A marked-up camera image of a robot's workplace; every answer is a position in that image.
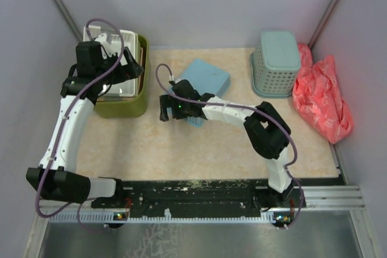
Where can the pale green perforated basket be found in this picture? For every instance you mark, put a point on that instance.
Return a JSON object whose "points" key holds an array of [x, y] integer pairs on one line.
{"points": [[275, 64]]}

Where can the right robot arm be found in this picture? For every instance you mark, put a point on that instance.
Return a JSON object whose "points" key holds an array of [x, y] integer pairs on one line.
{"points": [[269, 134]]}

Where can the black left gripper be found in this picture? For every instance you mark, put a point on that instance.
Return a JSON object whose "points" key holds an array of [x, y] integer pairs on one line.
{"points": [[127, 71]]}

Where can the aluminium frame rail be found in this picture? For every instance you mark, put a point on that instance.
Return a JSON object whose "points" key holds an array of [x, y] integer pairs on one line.
{"points": [[333, 197]]}

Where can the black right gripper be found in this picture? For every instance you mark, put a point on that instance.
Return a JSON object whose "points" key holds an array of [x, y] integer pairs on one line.
{"points": [[167, 101]]}

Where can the olive green tub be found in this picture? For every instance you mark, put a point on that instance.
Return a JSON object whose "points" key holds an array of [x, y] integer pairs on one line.
{"points": [[130, 107]]}

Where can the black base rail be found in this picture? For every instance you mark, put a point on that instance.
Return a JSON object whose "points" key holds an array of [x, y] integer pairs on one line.
{"points": [[199, 198]]}

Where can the white plastic bin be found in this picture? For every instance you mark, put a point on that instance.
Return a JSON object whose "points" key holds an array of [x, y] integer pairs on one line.
{"points": [[130, 40]]}

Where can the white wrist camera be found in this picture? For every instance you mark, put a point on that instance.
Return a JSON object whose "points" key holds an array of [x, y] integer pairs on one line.
{"points": [[110, 47], [173, 80]]}

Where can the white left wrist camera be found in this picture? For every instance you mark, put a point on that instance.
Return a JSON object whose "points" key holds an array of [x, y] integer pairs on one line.
{"points": [[110, 47]]}

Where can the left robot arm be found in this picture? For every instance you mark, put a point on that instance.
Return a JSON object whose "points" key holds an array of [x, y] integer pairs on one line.
{"points": [[55, 177]]}

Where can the red plastic bag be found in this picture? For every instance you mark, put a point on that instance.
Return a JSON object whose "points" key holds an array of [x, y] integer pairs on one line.
{"points": [[317, 97]]}

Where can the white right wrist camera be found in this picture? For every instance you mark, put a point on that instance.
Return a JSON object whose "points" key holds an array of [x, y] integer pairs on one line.
{"points": [[173, 80]]}

